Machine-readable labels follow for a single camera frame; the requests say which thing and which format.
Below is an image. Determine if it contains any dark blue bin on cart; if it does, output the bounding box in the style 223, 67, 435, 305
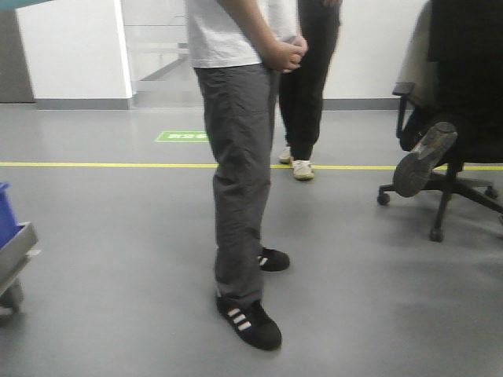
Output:
0, 181, 19, 247

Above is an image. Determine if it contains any green floor sign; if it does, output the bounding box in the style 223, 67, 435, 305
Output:
155, 130, 209, 143

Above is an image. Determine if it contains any person in black trousers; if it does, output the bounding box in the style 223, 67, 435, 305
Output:
278, 1, 342, 181

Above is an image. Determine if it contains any person in grey trousers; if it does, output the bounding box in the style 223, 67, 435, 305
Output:
185, 0, 307, 351

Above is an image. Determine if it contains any seated person with raised shoe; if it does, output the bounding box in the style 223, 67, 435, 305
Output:
393, 1, 502, 197

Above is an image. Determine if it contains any black office chair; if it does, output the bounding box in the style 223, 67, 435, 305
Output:
376, 82, 502, 242

